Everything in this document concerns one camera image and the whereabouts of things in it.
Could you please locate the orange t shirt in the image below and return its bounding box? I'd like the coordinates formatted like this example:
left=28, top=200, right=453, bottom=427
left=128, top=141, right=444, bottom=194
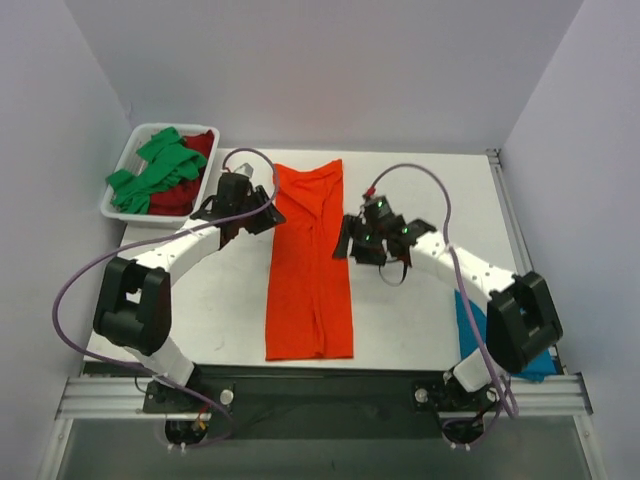
left=265, top=159, right=354, bottom=361

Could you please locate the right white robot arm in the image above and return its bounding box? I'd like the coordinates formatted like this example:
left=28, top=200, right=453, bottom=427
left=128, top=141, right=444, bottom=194
left=333, top=196, right=563, bottom=408

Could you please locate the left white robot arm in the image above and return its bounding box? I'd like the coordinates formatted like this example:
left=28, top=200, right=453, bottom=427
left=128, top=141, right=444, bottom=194
left=93, top=163, right=286, bottom=412

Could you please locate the dark red t shirt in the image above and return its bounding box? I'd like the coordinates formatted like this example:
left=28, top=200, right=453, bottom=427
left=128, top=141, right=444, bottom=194
left=148, top=129, right=215, bottom=216

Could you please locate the green t shirt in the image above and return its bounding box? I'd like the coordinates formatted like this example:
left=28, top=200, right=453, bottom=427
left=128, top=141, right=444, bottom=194
left=107, top=126, right=208, bottom=215

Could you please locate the white plastic basket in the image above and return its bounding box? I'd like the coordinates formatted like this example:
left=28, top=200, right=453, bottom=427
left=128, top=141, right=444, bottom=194
left=101, top=123, right=220, bottom=228

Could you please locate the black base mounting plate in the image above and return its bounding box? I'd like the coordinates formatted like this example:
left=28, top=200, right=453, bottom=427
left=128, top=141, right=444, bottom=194
left=142, top=366, right=497, bottom=445

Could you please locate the blue folded t shirt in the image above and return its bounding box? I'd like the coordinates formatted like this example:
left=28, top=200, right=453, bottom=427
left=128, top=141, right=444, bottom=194
left=453, top=290, right=559, bottom=384

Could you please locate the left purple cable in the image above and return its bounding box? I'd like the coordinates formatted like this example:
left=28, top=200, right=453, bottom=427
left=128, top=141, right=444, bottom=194
left=52, top=147, right=279, bottom=449

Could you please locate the purple cable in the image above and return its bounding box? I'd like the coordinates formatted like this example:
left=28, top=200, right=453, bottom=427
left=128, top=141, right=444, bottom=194
left=364, top=163, right=519, bottom=449
left=52, top=147, right=279, bottom=449

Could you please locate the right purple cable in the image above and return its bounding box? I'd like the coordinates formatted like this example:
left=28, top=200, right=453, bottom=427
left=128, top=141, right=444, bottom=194
left=364, top=163, right=519, bottom=449

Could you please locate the aluminium frame rail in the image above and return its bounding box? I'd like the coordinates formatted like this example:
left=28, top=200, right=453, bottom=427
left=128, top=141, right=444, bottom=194
left=54, top=145, right=594, bottom=419

